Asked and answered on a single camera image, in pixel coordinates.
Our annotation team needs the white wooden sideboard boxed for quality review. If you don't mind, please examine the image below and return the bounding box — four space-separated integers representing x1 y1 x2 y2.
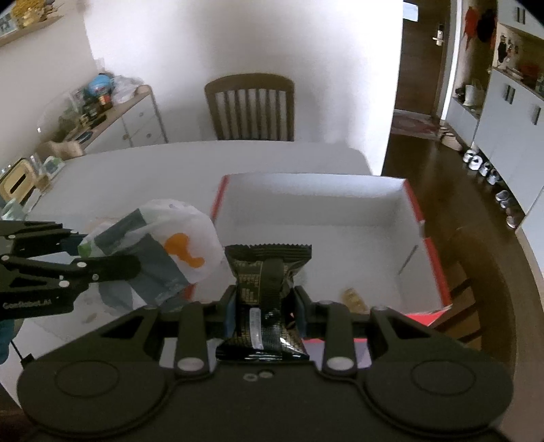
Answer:
64 85 169 156

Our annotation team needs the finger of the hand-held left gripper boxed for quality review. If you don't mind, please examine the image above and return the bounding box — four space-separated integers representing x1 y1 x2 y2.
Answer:
0 253 142 299
0 220 88 258

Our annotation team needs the red and white cardboard box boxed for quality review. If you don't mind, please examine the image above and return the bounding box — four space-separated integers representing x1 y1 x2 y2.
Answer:
209 172 454 341

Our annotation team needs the black snack packet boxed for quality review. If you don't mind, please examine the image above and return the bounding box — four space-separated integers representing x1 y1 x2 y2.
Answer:
215 243 313 362

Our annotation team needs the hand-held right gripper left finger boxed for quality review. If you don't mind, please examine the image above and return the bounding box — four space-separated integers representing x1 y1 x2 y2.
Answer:
98 286 237 377

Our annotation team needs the white tall cabinet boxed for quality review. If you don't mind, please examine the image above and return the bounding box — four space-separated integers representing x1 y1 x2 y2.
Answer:
471 68 544 215

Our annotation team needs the dark wooden chair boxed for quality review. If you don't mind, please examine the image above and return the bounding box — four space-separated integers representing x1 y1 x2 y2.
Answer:
425 236 517 354

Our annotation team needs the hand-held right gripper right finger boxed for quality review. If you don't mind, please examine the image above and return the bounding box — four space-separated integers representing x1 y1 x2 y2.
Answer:
293 286 439 377

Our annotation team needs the person's left forearm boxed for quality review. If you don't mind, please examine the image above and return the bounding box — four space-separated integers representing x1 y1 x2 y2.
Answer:
0 319 16 366

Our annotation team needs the dark wooden door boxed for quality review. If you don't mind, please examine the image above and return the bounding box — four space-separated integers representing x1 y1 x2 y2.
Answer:
394 19 452 116

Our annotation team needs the small gold packet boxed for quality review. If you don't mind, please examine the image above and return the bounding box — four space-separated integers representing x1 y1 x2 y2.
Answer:
343 288 367 314

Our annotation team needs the blue globe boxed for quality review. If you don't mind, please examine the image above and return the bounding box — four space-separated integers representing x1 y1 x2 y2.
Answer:
87 74 114 97

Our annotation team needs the wooden slat-back chair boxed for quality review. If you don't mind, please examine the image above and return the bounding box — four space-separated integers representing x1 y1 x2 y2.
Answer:
204 74 295 142

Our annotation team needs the patterned door rug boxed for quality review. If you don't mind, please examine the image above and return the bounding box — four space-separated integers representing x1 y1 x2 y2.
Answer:
391 111 441 137

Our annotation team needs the crumpled clear plastic bag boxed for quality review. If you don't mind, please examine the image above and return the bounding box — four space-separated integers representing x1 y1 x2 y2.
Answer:
113 75 143 103

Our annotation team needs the row of shoes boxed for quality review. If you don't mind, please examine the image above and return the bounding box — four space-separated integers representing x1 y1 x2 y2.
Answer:
462 148 524 229

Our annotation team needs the wooden wall shelf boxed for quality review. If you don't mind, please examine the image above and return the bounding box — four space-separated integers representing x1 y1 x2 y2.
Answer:
0 7 65 47

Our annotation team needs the pale green container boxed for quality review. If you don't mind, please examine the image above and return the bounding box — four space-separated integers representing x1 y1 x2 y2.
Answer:
0 199 23 222

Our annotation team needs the white plastic bag orange print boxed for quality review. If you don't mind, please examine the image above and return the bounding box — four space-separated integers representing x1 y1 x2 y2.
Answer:
79 198 224 311

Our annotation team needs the red wall decoration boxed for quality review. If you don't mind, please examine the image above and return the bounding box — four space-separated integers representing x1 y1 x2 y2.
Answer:
463 5 499 40

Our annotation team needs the wooden tissue box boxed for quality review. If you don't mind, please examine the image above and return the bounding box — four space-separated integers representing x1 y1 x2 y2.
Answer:
0 158 37 201

